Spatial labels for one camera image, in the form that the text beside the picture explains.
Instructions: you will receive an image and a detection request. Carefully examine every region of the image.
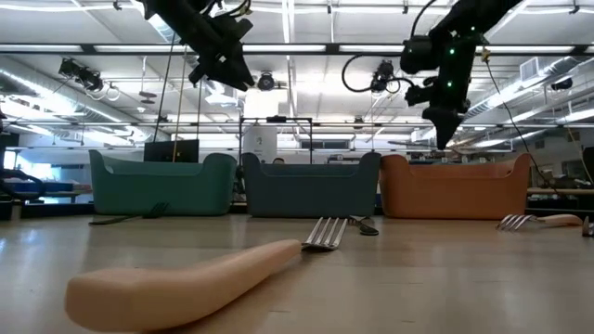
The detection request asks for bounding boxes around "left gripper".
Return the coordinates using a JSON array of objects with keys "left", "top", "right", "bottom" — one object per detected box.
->
[{"left": 185, "top": 13, "right": 255, "bottom": 92}]

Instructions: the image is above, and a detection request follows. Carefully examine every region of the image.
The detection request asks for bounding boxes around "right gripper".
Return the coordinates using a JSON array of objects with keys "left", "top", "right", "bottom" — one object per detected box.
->
[{"left": 406, "top": 76, "right": 471, "bottom": 150}]

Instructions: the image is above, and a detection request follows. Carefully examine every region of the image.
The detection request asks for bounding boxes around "black fork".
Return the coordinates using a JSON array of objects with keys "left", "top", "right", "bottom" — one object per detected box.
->
[
  {"left": 347, "top": 215, "right": 380, "bottom": 237},
  {"left": 87, "top": 201, "right": 169, "bottom": 226}
]

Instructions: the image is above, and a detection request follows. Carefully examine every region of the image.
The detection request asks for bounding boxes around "tan-handled fork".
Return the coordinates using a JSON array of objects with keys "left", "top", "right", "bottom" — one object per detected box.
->
[
  {"left": 64, "top": 216, "right": 349, "bottom": 333},
  {"left": 495, "top": 212, "right": 584, "bottom": 232}
]

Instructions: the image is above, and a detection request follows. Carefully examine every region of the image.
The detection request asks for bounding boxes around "orange plastic bin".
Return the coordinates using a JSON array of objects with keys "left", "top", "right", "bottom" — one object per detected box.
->
[{"left": 379, "top": 152, "right": 532, "bottom": 221}]

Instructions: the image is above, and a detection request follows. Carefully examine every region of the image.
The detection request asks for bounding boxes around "black monitor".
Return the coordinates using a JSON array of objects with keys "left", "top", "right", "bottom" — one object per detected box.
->
[{"left": 143, "top": 138, "right": 200, "bottom": 163}]

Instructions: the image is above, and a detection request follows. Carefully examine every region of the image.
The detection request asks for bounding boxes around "wooden background table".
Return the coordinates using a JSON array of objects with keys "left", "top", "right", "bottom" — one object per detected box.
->
[{"left": 526, "top": 186, "right": 594, "bottom": 196}]

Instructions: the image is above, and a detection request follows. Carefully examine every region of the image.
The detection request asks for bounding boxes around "teal green plastic bin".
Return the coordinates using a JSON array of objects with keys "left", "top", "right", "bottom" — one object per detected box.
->
[{"left": 88, "top": 148, "right": 238, "bottom": 217}]

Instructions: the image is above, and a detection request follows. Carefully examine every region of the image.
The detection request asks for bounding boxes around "black ceiling spotlight cluster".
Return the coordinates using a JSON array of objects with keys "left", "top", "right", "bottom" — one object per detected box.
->
[{"left": 58, "top": 58, "right": 106, "bottom": 93}]

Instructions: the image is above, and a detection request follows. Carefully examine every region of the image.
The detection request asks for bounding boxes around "blue plastic bin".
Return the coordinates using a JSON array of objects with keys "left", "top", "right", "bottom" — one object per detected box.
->
[{"left": 241, "top": 150, "right": 381, "bottom": 219}]

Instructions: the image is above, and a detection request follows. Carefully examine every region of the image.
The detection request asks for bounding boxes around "background bench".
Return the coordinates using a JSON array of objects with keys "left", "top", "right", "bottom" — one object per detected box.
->
[{"left": 41, "top": 183, "right": 94, "bottom": 205}]

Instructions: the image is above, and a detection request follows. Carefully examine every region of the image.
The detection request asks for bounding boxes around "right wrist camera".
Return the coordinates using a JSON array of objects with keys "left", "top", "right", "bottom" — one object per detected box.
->
[{"left": 404, "top": 85, "right": 431, "bottom": 107}]

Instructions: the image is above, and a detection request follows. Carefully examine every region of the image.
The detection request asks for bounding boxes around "black ceiling camera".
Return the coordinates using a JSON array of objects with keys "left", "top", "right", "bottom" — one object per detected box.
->
[
  {"left": 256, "top": 71, "right": 277, "bottom": 92},
  {"left": 370, "top": 59, "right": 400, "bottom": 94}
]

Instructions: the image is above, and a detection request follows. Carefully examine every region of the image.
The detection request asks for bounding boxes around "black hanging cable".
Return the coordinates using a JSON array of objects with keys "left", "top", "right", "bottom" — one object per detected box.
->
[{"left": 152, "top": 27, "right": 180, "bottom": 145}]

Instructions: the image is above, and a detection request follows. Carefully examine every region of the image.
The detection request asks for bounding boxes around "hanging cable with yellow connector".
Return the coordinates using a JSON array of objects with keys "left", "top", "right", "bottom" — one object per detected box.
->
[{"left": 477, "top": 32, "right": 565, "bottom": 199}]

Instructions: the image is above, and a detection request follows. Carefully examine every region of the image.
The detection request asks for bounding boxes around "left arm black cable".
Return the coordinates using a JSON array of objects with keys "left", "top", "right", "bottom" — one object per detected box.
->
[{"left": 203, "top": 0, "right": 254, "bottom": 19}]

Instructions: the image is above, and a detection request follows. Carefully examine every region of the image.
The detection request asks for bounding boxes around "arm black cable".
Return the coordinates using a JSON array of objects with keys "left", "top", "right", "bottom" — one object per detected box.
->
[
  {"left": 203, "top": 0, "right": 254, "bottom": 19},
  {"left": 342, "top": 0, "right": 440, "bottom": 94}
]

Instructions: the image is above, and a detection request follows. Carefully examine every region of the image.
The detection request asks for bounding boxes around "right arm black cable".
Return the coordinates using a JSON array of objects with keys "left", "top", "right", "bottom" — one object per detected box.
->
[{"left": 342, "top": 0, "right": 440, "bottom": 94}]

